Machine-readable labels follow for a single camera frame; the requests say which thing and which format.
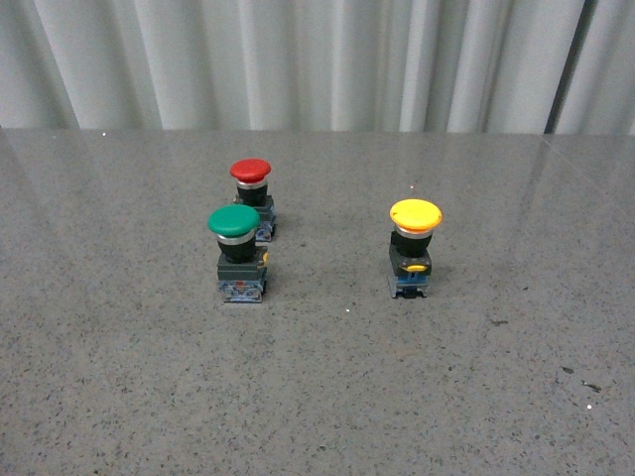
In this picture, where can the yellow mushroom push button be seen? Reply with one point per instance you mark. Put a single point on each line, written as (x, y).
(414, 222)

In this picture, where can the green mushroom push button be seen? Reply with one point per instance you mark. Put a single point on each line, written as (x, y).
(242, 265)

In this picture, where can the red mushroom push button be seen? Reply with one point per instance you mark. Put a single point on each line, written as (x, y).
(252, 190)

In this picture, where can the white pleated curtain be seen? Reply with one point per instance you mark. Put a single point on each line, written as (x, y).
(563, 67)

